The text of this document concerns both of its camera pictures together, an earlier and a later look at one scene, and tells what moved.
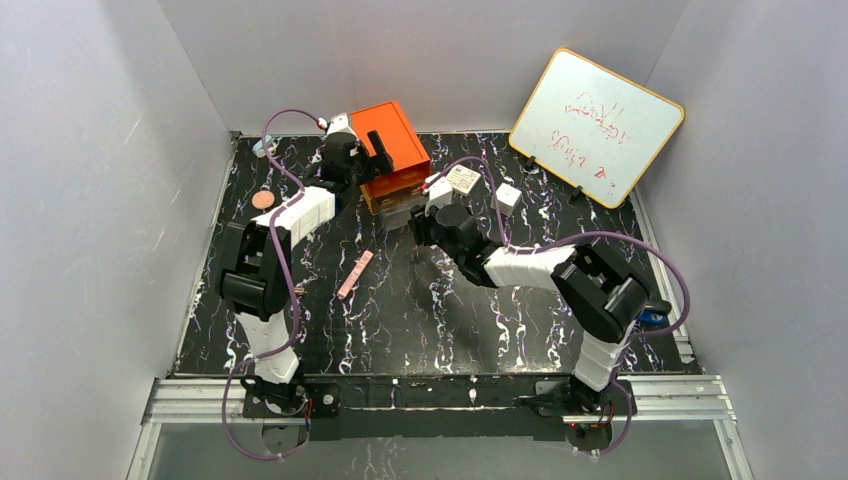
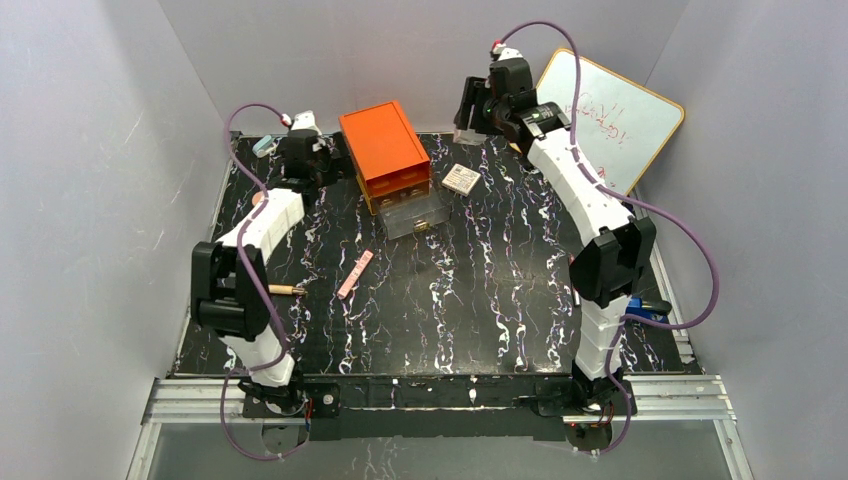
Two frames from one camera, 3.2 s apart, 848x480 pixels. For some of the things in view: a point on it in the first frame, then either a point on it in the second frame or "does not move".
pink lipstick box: [355, 274] does not move
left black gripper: [365, 158] -> [324, 168]
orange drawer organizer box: [399, 140] does not move
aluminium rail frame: [703, 398] does not move
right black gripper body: [422, 224] -> [469, 105]
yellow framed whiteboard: [593, 128] does not move
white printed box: [462, 179] does not move
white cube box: [508, 198] -> [471, 137]
